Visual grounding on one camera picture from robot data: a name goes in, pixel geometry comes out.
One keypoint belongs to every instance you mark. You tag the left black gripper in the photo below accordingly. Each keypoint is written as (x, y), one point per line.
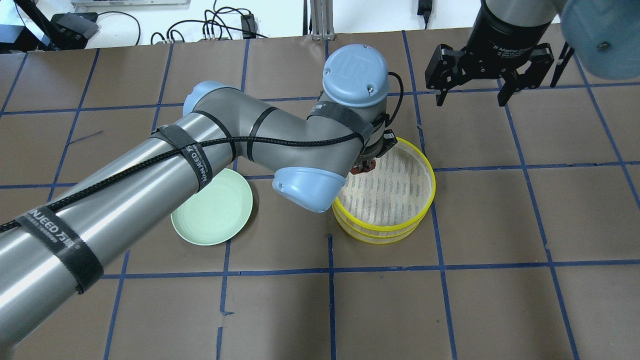
(366, 163)

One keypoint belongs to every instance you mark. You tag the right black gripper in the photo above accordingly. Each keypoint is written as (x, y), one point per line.
(507, 30)

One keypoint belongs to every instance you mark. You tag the brown bun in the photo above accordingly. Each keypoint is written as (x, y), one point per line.
(363, 169)

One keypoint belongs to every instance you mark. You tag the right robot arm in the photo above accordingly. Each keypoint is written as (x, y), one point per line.
(604, 34)

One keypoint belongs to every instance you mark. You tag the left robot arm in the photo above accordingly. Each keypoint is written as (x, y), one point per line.
(61, 249)

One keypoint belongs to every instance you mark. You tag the white steamer cloth top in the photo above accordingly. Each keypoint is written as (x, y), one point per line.
(396, 191)

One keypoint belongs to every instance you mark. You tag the green plate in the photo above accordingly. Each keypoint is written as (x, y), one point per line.
(217, 213)

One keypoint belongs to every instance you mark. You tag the black power adapter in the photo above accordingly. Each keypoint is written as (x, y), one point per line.
(248, 26)

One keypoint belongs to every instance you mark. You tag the aluminium frame post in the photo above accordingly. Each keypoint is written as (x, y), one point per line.
(322, 20)

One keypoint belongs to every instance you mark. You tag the black camera stand base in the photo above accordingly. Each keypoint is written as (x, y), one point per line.
(25, 27)

